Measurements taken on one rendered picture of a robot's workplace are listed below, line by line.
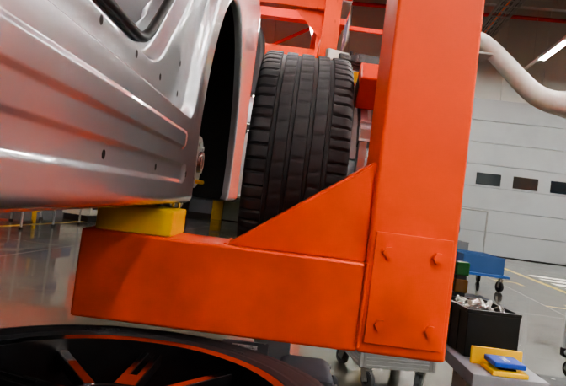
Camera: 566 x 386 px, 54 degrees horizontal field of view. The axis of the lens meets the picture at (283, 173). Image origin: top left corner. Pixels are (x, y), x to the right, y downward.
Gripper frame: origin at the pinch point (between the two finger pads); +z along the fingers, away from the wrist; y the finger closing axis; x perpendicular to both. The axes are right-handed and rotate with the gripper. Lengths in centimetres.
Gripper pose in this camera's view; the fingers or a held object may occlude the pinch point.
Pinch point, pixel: (337, 56)
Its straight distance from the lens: 164.4
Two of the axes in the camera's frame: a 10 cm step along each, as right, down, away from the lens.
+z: -9.0, -1.4, -4.2
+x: 1.3, -9.9, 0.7
